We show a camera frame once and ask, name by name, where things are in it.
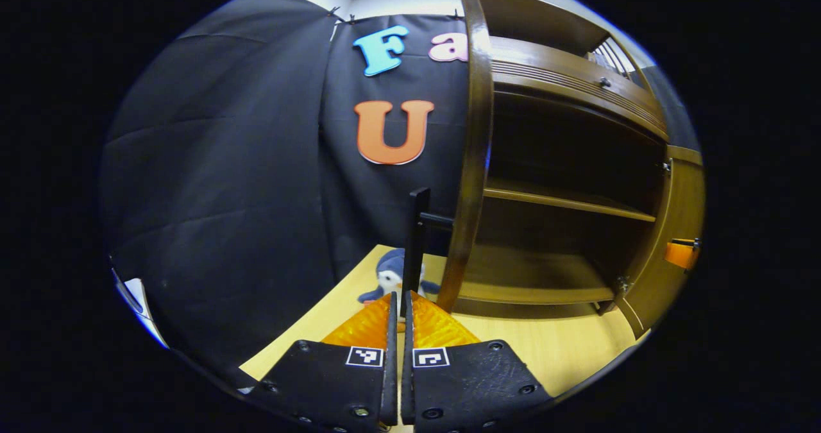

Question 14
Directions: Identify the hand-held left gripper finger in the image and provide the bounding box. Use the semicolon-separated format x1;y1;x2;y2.
402;291;554;432
247;292;398;431

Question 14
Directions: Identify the wooden shoe cabinet door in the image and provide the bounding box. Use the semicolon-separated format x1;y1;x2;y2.
401;0;495;318
616;144;706;341

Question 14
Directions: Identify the wooden double-door shoe cabinet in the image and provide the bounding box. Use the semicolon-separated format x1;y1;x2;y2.
459;0;706;341

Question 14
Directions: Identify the penguin plush toy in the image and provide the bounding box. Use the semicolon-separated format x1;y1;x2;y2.
357;248;442;307

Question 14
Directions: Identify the wooden inner shelf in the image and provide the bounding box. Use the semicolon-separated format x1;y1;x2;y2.
482;178;656;223

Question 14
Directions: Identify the wooden drawer with black knob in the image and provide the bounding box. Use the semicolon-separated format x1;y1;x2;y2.
491;35;669;142

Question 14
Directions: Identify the black backdrop cloth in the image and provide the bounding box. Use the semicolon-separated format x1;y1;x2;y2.
101;0;700;389

